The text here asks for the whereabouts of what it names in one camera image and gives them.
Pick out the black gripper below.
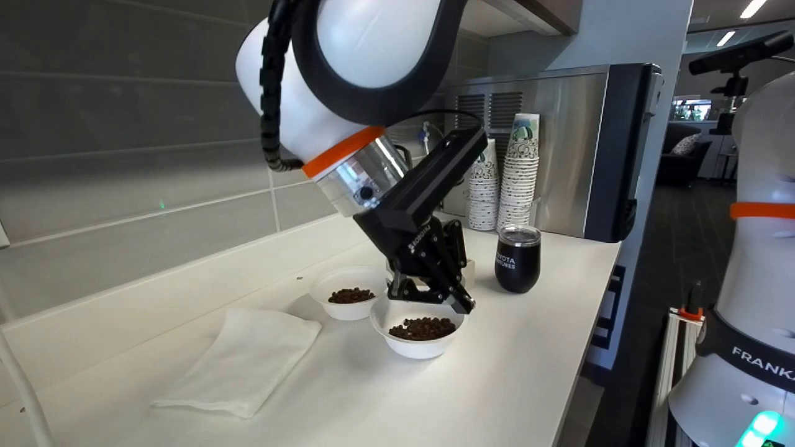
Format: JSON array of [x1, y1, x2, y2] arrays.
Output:
[[355, 214, 479, 315]]

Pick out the large white bowl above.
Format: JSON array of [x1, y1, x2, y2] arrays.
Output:
[[377, 298, 468, 363]]

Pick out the small white bowl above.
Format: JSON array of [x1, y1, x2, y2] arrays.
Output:
[[315, 269, 390, 322]]

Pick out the black stemless tumbler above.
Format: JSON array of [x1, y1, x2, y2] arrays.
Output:
[[491, 223, 544, 295]]

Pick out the tall patterned paper cup stack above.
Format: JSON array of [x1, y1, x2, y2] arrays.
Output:
[[494, 112, 542, 234]]

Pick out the small curved faucet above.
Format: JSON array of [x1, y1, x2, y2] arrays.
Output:
[[418, 120, 443, 159]]

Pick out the steel and black appliance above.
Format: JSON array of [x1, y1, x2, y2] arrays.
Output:
[[444, 61, 667, 242]]

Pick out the white folded napkin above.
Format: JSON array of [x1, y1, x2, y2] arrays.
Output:
[[150, 305, 324, 419]]

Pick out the orange clamp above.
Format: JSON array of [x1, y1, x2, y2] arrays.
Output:
[[668, 305, 709, 326]]

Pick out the dark background sofa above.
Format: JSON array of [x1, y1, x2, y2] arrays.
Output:
[[655, 122, 732, 188]]

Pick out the ceiling light strip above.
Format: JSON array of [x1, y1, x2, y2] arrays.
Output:
[[737, 0, 770, 21]]

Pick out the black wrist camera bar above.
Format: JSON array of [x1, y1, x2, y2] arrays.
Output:
[[355, 122, 491, 239]]

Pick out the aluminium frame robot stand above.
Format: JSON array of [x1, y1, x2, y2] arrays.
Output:
[[649, 307, 709, 447]]

